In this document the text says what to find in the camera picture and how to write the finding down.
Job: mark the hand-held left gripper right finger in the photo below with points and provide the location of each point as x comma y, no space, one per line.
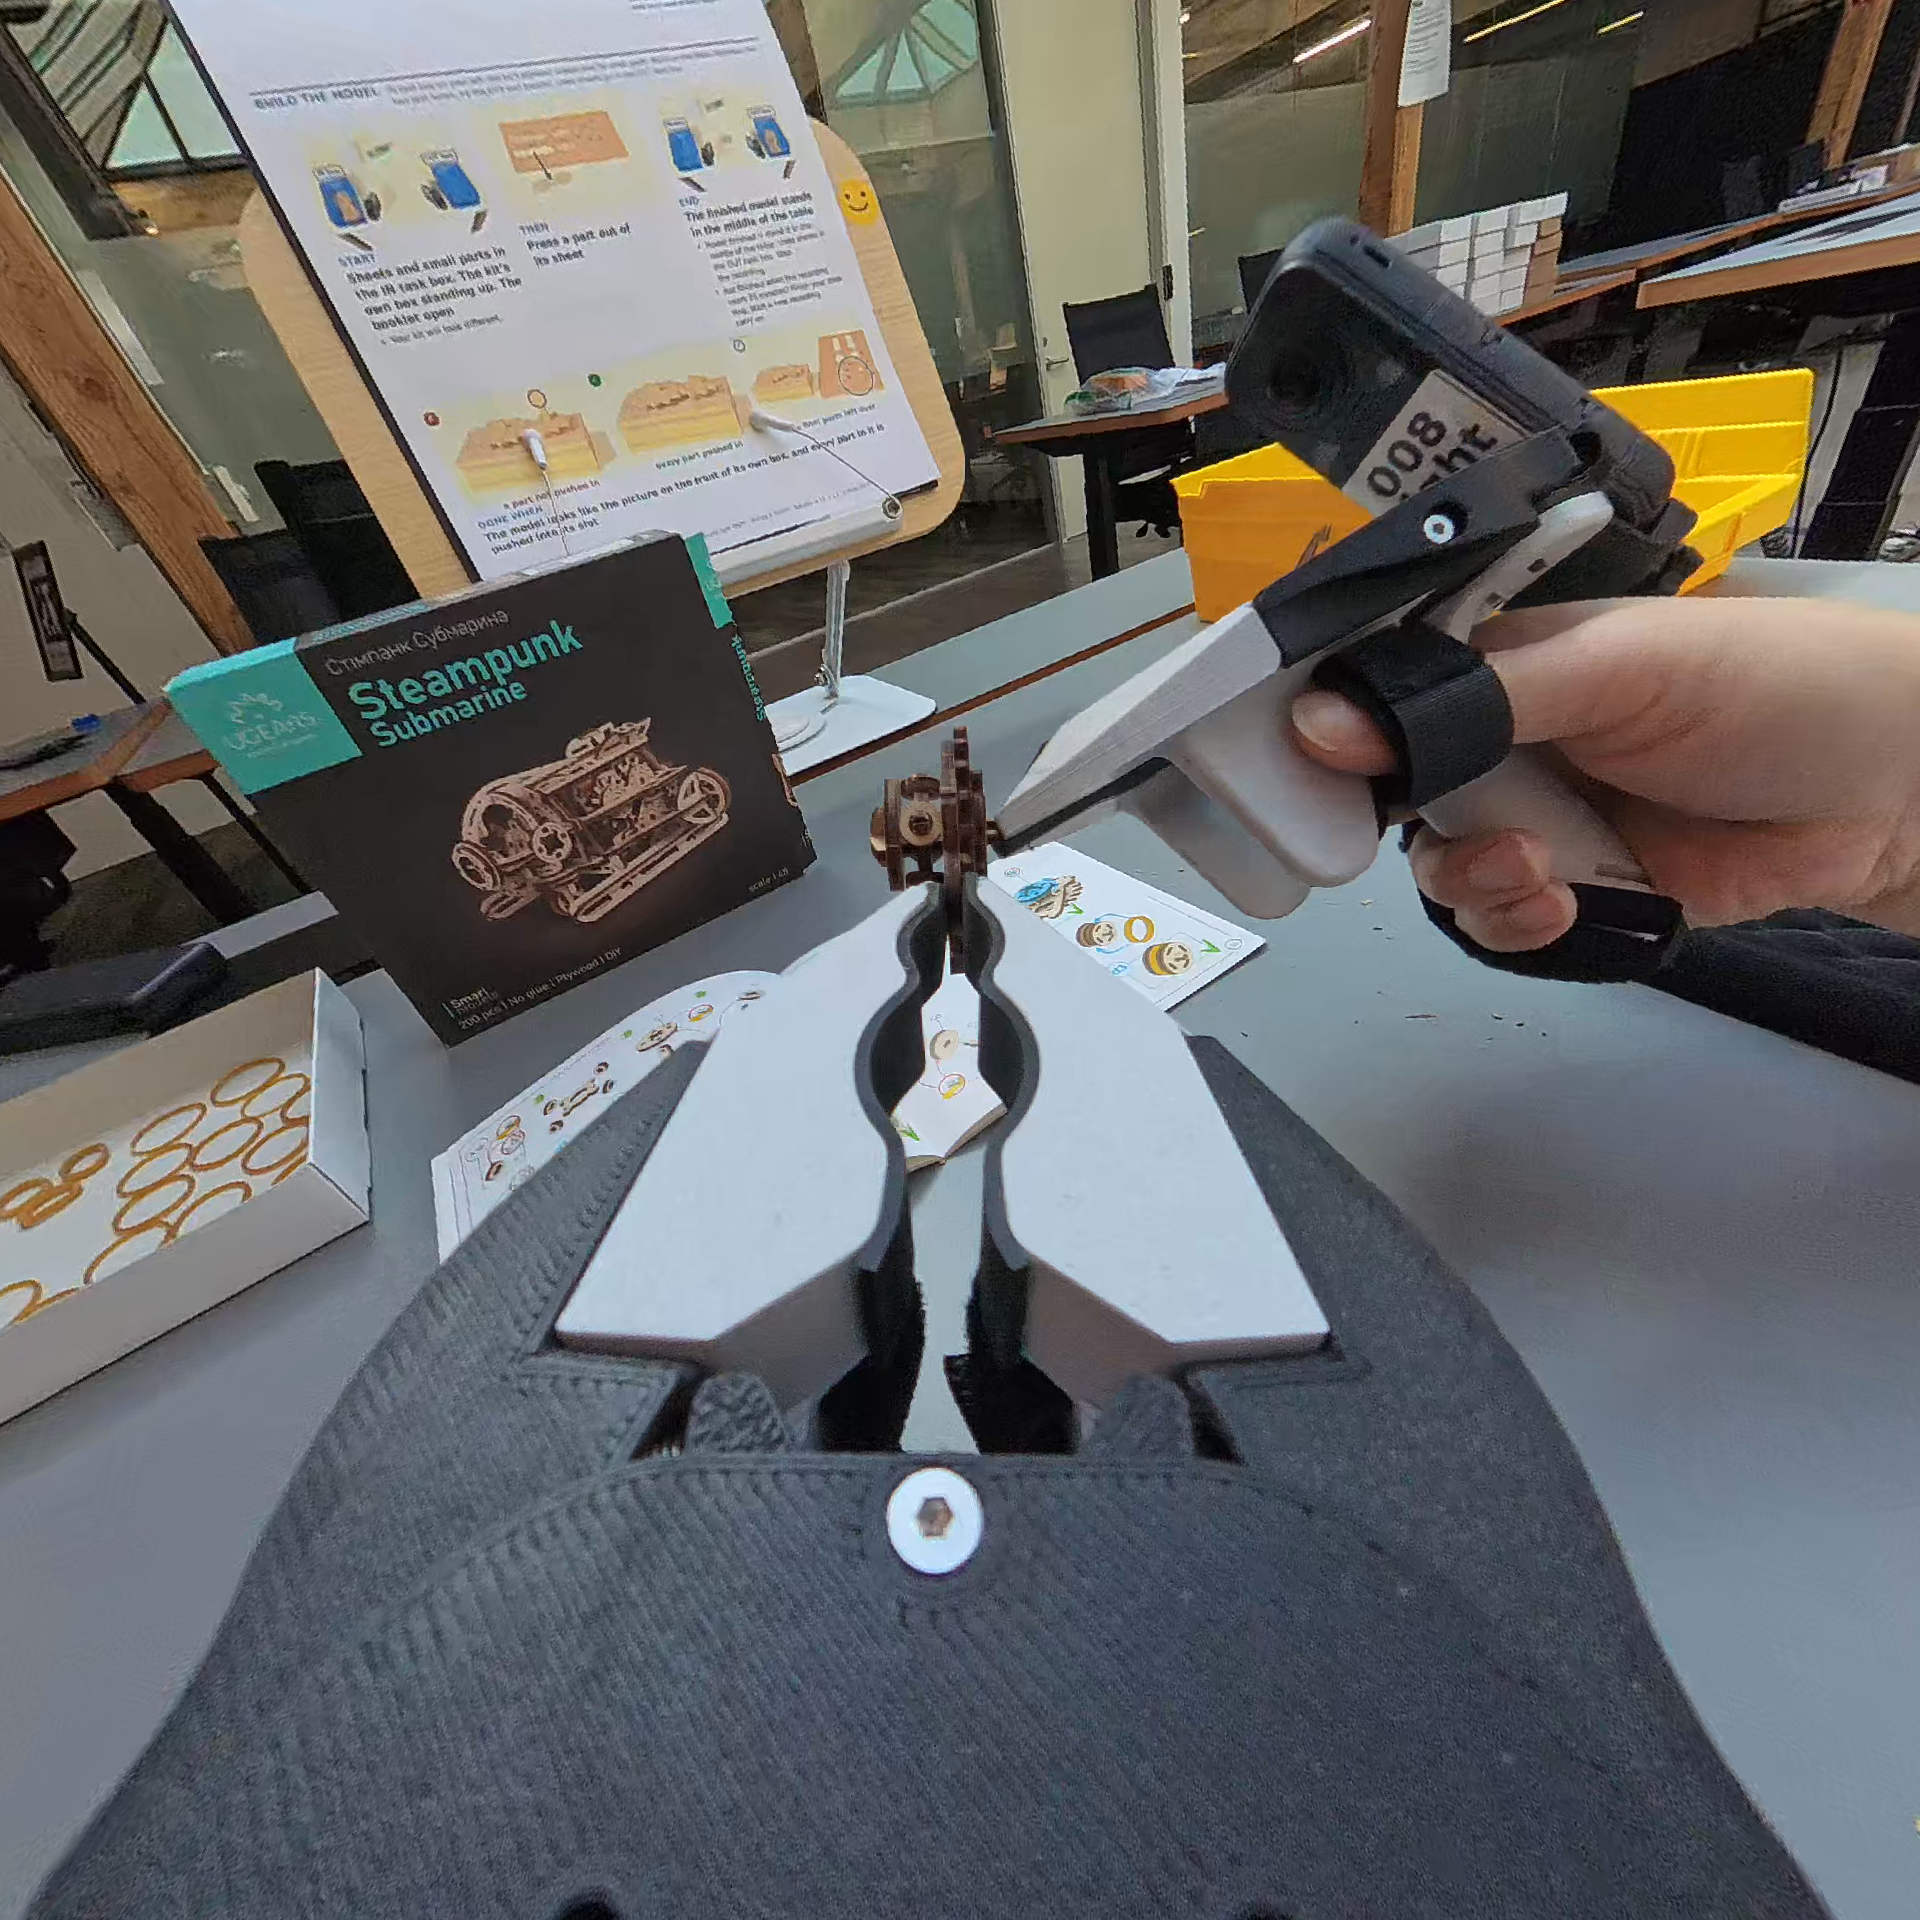
1155,1201

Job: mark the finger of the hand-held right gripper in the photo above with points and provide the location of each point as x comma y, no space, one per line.
1155,705

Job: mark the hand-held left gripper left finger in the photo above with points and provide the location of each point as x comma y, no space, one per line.
734,1201

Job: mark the yellow plastic bin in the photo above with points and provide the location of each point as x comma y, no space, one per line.
1723,451

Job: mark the black quilted wrist rest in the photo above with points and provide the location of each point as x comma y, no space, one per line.
1830,991

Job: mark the stack of white boxes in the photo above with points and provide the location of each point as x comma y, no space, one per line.
1477,254

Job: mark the wooden display board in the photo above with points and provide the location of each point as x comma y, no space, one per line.
909,346

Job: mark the printed instruction sheet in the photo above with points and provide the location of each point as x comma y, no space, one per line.
599,300

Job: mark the open instruction booklet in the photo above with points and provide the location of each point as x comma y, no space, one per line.
1141,938

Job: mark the person's right hand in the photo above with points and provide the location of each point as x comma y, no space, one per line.
1723,750

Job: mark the white cardboard box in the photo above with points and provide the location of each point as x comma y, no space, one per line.
225,1268

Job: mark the brown wooden table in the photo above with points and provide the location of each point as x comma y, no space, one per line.
1050,428

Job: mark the black model kit box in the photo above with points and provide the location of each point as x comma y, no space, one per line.
376,839

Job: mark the black and white marker sign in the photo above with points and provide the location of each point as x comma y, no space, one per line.
42,609

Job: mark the black office chair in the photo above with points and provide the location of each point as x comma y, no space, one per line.
1119,346

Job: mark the wooden gear assembly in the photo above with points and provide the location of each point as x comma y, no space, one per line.
918,833

